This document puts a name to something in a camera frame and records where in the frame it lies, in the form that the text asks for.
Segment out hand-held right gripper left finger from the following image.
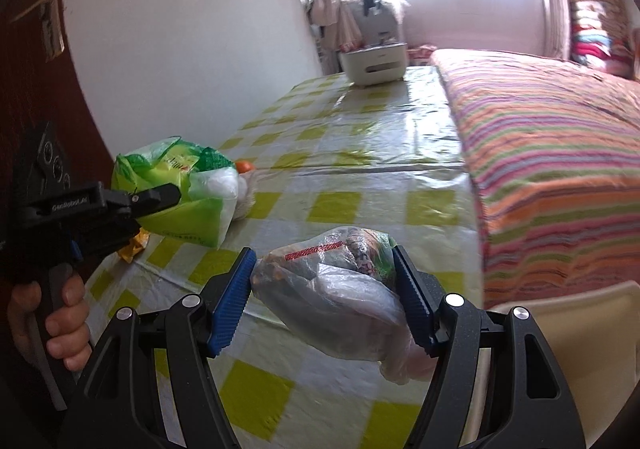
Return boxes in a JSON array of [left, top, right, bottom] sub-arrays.
[[56, 246, 258, 449]]

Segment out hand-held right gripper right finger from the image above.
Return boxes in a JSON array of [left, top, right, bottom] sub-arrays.
[[391, 244, 586, 449]]

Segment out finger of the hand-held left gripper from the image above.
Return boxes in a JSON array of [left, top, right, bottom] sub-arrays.
[[75, 216, 144, 260], [102, 183, 182, 220]]

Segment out green plastic bag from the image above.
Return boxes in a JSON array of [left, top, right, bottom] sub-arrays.
[[111, 136, 240, 249]]

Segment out clear plastic bag of scraps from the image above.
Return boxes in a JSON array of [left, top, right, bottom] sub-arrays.
[[249, 225, 438, 386]]

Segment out white plastic trash bin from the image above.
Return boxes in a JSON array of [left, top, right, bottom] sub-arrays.
[[482, 279, 640, 447]]

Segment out person's left hand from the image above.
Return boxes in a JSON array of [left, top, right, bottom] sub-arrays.
[[6, 273, 94, 374]]

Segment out yellow wrapper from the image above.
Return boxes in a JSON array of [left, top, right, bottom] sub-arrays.
[[117, 228, 151, 264]]

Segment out crumpled clear plastic bag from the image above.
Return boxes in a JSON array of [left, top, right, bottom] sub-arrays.
[[235, 169, 258, 220]]

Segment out dark brown wooden door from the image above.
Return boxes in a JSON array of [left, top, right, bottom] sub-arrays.
[[0, 0, 118, 290]]

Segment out yellow checked plastic tablecloth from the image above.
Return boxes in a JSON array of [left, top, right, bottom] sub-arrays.
[[85, 65, 488, 449]]

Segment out bed with striped sheet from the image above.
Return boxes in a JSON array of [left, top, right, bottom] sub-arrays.
[[430, 48, 640, 310]]

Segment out white tabletop appliance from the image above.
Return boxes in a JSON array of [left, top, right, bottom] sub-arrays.
[[339, 42, 408, 88]]

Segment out white floor appliance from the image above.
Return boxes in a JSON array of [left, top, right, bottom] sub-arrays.
[[345, 0, 407, 50]]

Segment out pile of folded colourful quilts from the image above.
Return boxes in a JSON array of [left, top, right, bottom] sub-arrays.
[[567, 0, 636, 77]]

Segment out metal door handle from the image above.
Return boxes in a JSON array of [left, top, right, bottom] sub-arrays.
[[10, 0, 67, 64]]

